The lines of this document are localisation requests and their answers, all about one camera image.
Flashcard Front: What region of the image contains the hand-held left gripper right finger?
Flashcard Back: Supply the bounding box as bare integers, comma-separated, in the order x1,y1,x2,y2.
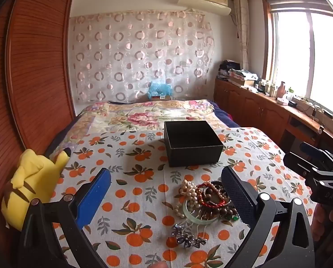
221,165,315,268

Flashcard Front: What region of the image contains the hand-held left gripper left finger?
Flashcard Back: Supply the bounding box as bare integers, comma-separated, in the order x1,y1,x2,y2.
17,167,112,268

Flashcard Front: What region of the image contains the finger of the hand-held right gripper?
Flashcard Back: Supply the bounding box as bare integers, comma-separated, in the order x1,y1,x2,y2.
283,152,333,204
300,142,333,171

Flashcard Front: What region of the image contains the dark wooden bead bracelet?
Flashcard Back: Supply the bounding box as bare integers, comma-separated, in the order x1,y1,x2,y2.
201,181,241,221

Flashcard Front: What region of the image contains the red bracelet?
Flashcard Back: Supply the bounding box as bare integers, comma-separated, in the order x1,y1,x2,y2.
197,183,231,209

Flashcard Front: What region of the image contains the white pearl necklace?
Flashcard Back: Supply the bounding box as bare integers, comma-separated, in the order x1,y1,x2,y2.
174,179,203,218

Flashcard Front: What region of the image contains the pale green jade bangle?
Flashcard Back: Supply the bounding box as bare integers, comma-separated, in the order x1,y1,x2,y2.
182,198,221,224

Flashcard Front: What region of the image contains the black square box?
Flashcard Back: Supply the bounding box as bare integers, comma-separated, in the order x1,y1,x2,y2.
164,121,224,168

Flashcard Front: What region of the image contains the silver flower hair comb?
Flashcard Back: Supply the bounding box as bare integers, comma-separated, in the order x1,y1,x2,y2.
171,222,207,249

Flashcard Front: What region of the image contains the person's right hand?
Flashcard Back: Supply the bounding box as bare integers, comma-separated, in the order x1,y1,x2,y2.
312,204,333,246

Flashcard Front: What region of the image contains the white power strip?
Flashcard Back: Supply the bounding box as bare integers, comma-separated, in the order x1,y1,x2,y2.
292,96,323,116

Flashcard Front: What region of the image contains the orange print bed sheet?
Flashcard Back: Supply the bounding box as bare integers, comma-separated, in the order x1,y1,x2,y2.
51,127,319,268

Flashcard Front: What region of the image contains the yellow plush toy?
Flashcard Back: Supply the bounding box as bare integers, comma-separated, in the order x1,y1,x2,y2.
1,147,71,232

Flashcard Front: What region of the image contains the wooden cabinet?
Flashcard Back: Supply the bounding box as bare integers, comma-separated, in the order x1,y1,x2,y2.
213,77,333,157

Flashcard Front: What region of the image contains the dark blue blanket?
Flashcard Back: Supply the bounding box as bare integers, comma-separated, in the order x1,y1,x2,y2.
212,102,241,129

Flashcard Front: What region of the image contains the row of small bottles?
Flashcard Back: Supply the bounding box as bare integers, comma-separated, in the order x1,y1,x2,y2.
254,80,277,95

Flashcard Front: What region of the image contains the floral quilt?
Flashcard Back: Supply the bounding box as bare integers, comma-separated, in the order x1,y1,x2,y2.
48,99,216,159

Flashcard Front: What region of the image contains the window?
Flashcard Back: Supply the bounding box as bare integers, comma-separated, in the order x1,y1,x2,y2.
263,0,333,120

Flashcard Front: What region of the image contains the stack of papers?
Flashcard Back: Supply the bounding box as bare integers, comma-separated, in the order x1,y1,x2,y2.
228,68,258,88

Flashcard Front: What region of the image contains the pile of dark clothes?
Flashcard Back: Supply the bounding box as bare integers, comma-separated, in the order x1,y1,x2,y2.
218,59,241,80

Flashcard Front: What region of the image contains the blue plastic bag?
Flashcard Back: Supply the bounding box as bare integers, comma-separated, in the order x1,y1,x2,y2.
148,82,173,99

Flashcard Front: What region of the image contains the patterned window curtain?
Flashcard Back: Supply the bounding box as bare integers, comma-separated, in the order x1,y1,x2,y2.
233,0,251,71

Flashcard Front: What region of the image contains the circle pattern wall curtain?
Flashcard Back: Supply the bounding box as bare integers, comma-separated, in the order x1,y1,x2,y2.
68,10,215,104

